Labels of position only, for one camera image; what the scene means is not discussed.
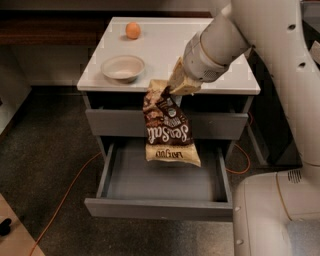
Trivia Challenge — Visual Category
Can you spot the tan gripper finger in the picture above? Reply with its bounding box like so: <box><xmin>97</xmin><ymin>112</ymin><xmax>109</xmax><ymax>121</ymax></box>
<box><xmin>170</xmin><ymin>78</ymin><xmax>202</xmax><ymax>96</ymax></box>
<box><xmin>168</xmin><ymin>57</ymin><xmax>185</xmax><ymax>90</ymax></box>

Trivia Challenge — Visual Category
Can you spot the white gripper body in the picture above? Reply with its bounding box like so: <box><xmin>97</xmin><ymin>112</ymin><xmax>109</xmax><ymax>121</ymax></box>
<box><xmin>183</xmin><ymin>32</ymin><xmax>229</xmax><ymax>83</ymax></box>

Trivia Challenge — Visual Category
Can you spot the brown chip bag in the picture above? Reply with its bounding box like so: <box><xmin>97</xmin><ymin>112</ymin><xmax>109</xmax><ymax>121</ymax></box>
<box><xmin>143</xmin><ymin>80</ymin><xmax>201</xmax><ymax>167</ymax></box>

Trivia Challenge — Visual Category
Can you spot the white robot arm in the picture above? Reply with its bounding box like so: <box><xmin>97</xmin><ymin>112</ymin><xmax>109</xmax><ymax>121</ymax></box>
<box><xmin>169</xmin><ymin>0</ymin><xmax>320</xmax><ymax>256</ymax></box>

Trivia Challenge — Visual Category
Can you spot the grey drawer cabinet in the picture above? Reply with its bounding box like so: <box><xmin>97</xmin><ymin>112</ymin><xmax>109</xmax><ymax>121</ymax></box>
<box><xmin>77</xmin><ymin>17</ymin><xmax>260</xmax><ymax>157</ymax></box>

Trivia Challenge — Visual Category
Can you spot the grey top drawer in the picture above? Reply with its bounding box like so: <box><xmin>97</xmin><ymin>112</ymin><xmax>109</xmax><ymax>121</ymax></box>
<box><xmin>85</xmin><ymin>106</ymin><xmax>248</xmax><ymax>140</ymax></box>

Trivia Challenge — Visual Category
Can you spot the open grey middle drawer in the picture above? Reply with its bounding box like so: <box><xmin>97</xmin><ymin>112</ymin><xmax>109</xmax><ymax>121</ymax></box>
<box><xmin>85</xmin><ymin>138</ymin><xmax>233</xmax><ymax>221</ymax></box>

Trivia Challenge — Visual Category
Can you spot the white paper bowl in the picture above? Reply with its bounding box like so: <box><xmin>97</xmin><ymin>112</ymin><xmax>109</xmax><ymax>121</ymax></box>
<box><xmin>100</xmin><ymin>55</ymin><xmax>145</xmax><ymax>83</ymax></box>

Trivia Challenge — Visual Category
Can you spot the orange fruit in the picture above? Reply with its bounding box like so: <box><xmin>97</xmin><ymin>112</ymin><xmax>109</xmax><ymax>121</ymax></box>
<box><xmin>125</xmin><ymin>22</ymin><xmax>141</xmax><ymax>40</ymax></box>

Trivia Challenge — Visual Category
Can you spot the dark wooden bench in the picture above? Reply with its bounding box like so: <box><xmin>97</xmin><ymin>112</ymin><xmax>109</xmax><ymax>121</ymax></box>
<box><xmin>0</xmin><ymin>10</ymin><xmax>212</xmax><ymax>45</ymax></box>

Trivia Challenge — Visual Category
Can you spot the black object on floor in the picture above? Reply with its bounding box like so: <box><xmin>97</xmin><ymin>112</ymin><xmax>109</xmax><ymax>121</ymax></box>
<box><xmin>0</xmin><ymin>218</ymin><xmax>12</xmax><ymax>236</ymax></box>

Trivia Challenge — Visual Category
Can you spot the orange floor cable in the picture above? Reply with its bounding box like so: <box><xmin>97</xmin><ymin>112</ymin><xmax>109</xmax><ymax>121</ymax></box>
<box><xmin>28</xmin><ymin>111</ymin><xmax>254</xmax><ymax>256</ymax></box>

